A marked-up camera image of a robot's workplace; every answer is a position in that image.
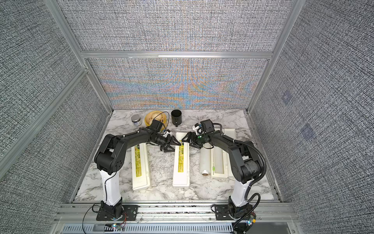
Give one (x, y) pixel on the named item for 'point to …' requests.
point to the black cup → (176, 115)
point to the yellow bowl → (158, 116)
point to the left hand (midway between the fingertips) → (181, 146)
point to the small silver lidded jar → (136, 120)
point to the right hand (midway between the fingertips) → (185, 138)
